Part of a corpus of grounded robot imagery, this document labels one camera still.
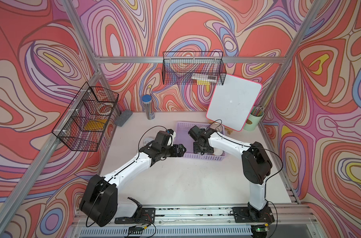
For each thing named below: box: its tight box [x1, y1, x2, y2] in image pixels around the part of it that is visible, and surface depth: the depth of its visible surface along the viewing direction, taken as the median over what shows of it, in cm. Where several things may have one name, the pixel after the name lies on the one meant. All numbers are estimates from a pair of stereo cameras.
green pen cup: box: [243, 105, 266, 131], surface depth 101 cm
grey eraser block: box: [114, 109, 133, 127], surface depth 116 cm
